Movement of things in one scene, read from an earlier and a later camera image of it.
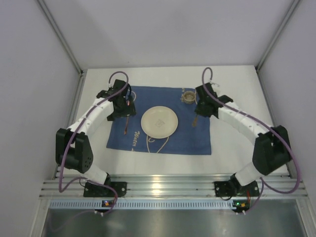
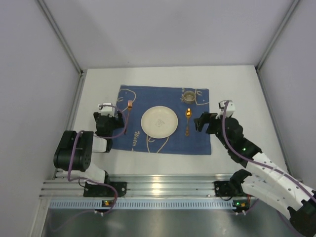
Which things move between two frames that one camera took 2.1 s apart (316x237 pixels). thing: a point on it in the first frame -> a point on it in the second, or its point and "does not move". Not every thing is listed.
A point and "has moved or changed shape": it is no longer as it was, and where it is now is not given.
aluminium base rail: x=271 y=185 does not move
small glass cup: x=189 y=97 does not move
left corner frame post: x=82 y=72 does not move
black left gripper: x=126 y=111 -> x=118 y=121
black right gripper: x=203 y=110 -> x=210 y=124
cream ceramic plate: x=159 y=122 does not move
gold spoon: x=195 y=122 has moved or changed shape
